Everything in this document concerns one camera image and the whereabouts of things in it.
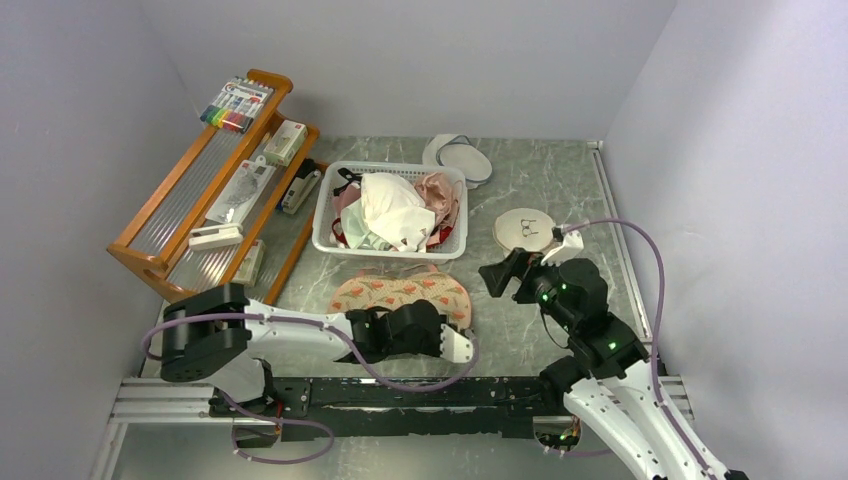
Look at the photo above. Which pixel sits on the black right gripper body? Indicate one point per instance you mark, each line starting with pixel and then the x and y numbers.
pixel 538 282

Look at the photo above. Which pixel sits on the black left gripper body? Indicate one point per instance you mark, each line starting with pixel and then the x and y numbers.
pixel 429 344

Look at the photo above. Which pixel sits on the white plastic laundry basket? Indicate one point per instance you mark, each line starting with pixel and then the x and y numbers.
pixel 323 238

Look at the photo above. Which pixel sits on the floral peach mesh laundry bag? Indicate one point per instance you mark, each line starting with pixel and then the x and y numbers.
pixel 422 282

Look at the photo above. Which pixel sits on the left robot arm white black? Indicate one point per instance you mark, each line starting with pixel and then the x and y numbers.
pixel 222 336

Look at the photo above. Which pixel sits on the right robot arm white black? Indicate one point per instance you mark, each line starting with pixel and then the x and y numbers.
pixel 607 380

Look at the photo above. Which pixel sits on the pink satin bra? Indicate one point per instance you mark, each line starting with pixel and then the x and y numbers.
pixel 441 195

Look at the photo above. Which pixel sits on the white cream bra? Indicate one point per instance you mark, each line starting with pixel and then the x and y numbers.
pixel 394 211

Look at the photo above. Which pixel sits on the white bag blue trim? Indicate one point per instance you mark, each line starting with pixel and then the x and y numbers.
pixel 457 151

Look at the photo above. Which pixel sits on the light green garment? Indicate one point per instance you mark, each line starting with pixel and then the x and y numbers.
pixel 357 234

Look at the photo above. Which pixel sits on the small white packet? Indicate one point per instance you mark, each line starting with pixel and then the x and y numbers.
pixel 248 271

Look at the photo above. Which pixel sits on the black stapler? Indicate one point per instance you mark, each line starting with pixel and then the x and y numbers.
pixel 307 177

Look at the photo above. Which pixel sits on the wooden tiered shelf rack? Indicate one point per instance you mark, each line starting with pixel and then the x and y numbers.
pixel 154 246

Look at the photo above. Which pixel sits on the clear plastic packet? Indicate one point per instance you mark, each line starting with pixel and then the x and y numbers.
pixel 241 192

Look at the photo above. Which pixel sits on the white clip tool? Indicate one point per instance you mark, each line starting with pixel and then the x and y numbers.
pixel 215 236

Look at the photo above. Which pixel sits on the white green small box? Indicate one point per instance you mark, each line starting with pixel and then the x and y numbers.
pixel 285 143

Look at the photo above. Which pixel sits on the coloured marker pen pack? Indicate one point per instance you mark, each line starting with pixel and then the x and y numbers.
pixel 237 105

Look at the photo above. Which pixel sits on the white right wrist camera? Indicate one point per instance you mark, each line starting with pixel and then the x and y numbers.
pixel 567 244

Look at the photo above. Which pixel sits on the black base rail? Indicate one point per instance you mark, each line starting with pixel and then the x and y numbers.
pixel 517 407

